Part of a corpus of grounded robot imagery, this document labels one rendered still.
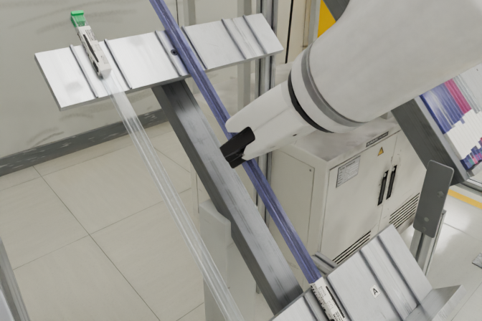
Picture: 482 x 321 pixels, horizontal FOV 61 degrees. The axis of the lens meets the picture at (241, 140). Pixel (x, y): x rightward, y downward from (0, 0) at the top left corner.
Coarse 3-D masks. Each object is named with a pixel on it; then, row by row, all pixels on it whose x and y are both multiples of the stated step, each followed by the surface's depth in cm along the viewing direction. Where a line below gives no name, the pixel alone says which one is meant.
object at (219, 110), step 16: (160, 0) 53; (160, 16) 53; (176, 32) 52; (176, 48) 52; (192, 64) 51; (208, 80) 51; (208, 96) 50; (224, 112) 50; (224, 128) 50; (256, 176) 49; (272, 192) 49; (272, 208) 48; (288, 224) 48; (288, 240) 47; (304, 256) 47; (304, 272) 47
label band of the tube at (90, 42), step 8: (80, 32) 46; (88, 32) 47; (80, 40) 47; (88, 40) 46; (96, 40) 47; (88, 48) 46; (96, 48) 46; (96, 56) 46; (104, 56) 46; (96, 64) 46; (104, 64) 46
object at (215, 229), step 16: (208, 208) 56; (208, 224) 56; (224, 224) 53; (208, 240) 58; (224, 240) 54; (224, 256) 56; (240, 256) 58; (224, 272) 57; (240, 272) 59; (208, 288) 63; (240, 288) 61; (208, 304) 65; (240, 304) 62; (208, 320) 67; (224, 320) 62
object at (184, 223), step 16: (80, 16) 47; (112, 80) 46; (112, 96) 45; (128, 112) 45; (128, 128) 44; (144, 144) 44; (144, 160) 44; (160, 160) 44; (160, 176) 43; (160, 192) 43; (176, 192) 43; (176, 208) 43; (176, 224) 43; (192, 224) 43; (192, 240) 42; (192, 256) 42; (208, 256) 42; (208, 272) 41; (224, 288) 41; (224, 304) 41; (240, 320) 41
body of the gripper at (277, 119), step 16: (288, 80) 36; (272, 96) 36; (288, 96) 36; (240, 112) 40; (256, 112) 38; (272, 112) 36; (288, 112) 35; (304, 112) 35; (240, 128) 40; (256, 128) 38; (272, 128) 37; (288, 128) 36; (304, 128) 36; (320, 128) 36; (256, 144) 39; (272, 144) 38
